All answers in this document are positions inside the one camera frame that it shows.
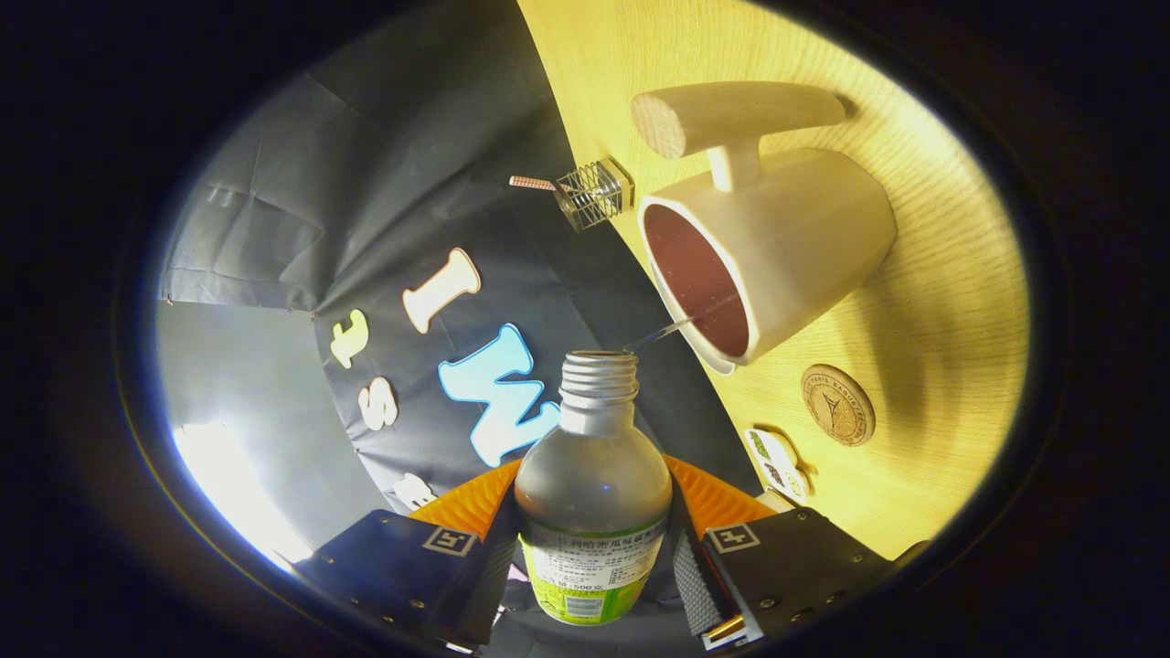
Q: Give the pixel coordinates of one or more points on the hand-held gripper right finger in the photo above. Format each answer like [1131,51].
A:
[795,562]

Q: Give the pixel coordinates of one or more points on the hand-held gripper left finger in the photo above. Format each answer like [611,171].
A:
[402,567]

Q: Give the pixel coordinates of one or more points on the round cork coaster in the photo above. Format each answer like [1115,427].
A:
[837,405]

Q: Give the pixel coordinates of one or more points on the silver bottle with green label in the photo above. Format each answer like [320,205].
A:
[592,484]

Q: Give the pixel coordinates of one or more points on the clear juice stream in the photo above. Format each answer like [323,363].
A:
[663,333]

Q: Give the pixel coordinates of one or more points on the heap of dark red beans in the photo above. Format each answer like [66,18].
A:
[775,475]

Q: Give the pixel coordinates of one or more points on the white divided dish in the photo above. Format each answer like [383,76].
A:
[793,464]

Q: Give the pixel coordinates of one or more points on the heap of green beans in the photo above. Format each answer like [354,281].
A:
[759,445]

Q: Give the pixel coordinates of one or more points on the wooden table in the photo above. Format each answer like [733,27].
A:
[941,347]

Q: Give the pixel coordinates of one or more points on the black backdrop cloth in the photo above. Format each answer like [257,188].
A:
[411,183]

